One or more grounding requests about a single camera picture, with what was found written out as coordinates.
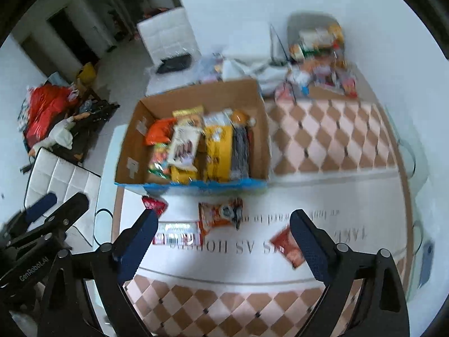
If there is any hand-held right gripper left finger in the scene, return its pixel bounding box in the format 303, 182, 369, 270
37, 209, 159, 337

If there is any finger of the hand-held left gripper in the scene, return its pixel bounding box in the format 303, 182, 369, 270
0, 193, 58, 239
10, 194, 89, 253

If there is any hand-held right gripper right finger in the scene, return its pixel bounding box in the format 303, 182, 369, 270
289, 209, 411, 337

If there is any brown red snack packet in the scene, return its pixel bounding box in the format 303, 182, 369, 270
271, 225, 306, 269

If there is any red white snack packet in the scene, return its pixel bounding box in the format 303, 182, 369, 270
152, 222, 204, 246

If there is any small red snack packet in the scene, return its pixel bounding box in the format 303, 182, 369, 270
141, 196, 169, 216

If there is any orange panda snack packet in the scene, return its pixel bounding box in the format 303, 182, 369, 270
198, 198, 243, 237

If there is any colourful candy packet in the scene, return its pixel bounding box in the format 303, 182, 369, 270
147, 142, 176, 176

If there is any white wafer packet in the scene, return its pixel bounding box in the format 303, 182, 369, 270
168, 124, 204, 167

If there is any cardboard box blue print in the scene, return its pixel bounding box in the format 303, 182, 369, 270
114, 79, 272, 195

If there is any large yellow black snack packet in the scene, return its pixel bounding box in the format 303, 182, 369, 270
203, 124, 251, 183

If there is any yellow panda snack packet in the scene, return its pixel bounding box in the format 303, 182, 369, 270
172, 106, 205, 127

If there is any clear white snack packet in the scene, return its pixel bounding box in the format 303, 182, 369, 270
203, 110, 234, 127

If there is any white padded chair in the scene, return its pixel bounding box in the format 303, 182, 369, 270
23, 146, 102, 246
137, 7, 199, 67

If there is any white plush toy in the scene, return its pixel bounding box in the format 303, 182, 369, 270
30, 114, 88, 157

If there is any red plastic bag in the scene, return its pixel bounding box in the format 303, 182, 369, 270
24, 86, 76, 141

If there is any brown white checkered tablecloth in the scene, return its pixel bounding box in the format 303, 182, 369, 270
112, 95, 413, 337

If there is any purple smartphone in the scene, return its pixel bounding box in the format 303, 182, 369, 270
419, 239, 435, 288

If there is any yellow bag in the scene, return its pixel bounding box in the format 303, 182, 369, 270
77, 62, 99, 85

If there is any pile of assorted snack bags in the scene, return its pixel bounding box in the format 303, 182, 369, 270
275, 24, 358, 101

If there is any black flat device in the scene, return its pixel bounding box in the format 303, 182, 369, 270
156, 53, 193, 74

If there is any white plastic bag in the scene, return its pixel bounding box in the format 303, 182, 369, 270
221, 54, 292, 95

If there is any clear plastic bag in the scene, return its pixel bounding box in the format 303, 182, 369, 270
198, 53, 225, 83

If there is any grey chair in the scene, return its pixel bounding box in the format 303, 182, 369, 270
288, 13, 346, 64

